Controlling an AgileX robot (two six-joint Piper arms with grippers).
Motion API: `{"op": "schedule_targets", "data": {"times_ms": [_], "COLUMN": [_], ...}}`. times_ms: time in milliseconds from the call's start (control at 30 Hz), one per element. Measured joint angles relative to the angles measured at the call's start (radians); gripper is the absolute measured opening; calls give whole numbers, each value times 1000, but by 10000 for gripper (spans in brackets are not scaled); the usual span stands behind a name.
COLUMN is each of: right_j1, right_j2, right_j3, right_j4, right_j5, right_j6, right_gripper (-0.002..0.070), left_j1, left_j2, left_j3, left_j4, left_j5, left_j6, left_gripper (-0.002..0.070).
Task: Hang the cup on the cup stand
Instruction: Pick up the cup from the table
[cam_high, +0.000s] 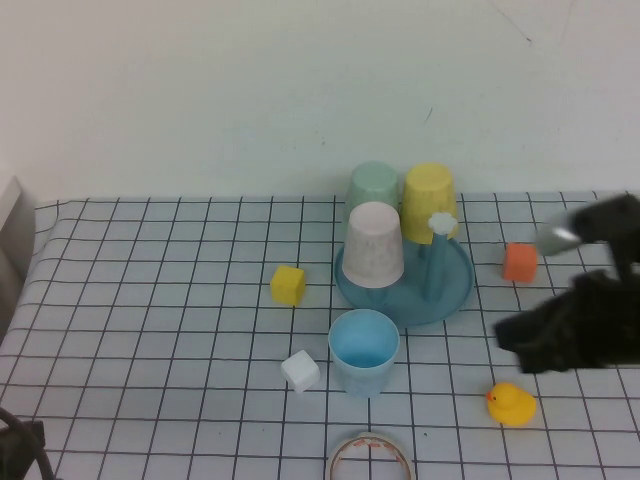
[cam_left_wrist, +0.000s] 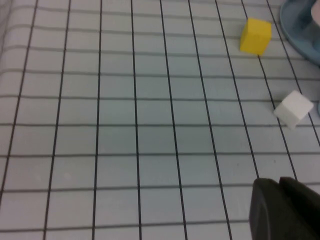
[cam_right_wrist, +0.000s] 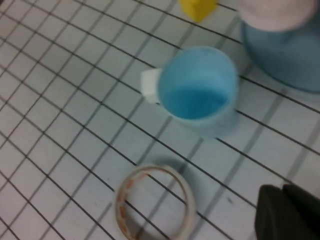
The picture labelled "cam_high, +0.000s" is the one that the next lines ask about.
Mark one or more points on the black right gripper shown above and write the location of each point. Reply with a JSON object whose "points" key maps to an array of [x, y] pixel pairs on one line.
{"points": [[600, 325]]}

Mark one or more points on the light blue plastic cup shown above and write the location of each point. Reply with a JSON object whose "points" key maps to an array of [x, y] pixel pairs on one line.
{"points": [[364, 345]]}

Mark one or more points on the blue cup stand tray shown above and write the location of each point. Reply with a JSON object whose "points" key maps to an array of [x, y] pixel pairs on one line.
{"points": [[400, 306]]}

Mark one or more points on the yellow plastic cup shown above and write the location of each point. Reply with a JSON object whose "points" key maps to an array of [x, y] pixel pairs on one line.
{"points": [[427, 195]]}

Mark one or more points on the pale pink plastic cup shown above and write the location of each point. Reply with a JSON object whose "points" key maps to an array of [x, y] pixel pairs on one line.
{"points": [[372, 245]]}

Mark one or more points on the mint green plastic cup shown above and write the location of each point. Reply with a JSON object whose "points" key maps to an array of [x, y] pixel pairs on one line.
{"points": [[372, 185]]}

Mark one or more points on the yellow rubber duck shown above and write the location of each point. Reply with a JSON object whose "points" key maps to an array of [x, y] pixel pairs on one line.
{"points": [[512, 407]]}

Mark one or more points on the orange cube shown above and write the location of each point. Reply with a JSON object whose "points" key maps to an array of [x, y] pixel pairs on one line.
{"points": [[520, 262]]}

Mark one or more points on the clear tape roll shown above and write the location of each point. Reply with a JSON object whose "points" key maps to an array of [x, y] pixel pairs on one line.
{"points": [[332, 457]]}

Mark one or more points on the white cube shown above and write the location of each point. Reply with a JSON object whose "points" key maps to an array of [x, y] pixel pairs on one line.
{"points": [[300, 372]]}

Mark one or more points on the yellow cube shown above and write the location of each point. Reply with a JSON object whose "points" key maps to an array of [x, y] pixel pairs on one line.
{"points": [[287, 285]]}

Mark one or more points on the grey checkered tablecloth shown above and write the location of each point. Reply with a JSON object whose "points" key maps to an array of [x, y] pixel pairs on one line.
{"points": [[150, 300]]}

